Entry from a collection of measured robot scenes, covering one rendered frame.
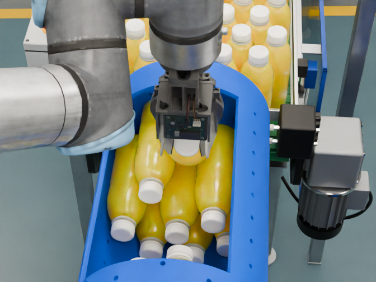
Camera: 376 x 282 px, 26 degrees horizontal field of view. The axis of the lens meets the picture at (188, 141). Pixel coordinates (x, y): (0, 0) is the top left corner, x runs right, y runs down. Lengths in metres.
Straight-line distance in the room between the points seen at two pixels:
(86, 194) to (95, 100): 1.22
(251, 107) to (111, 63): 0.50
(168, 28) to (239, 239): 0.36
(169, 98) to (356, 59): 0.99
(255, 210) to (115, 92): 0.41
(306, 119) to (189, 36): 0.69
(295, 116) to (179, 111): 0.60
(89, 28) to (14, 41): 2.45
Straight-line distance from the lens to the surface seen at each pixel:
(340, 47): 3.29
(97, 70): 0.89
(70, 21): 0.90
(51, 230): 2.68
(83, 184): 2.06
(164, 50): 0.98
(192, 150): 1.17
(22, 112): 0.81
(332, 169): 1.78
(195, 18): 0.94
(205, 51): 0.98
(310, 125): 1.59
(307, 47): 1.88
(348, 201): 1.92
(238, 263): 1.15
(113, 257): 1.38
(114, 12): 0.91
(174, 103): 1.04
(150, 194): 1.32
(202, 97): 1.05
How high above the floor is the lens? 2.16
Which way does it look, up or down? 48 degrees down
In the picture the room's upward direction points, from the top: straight up
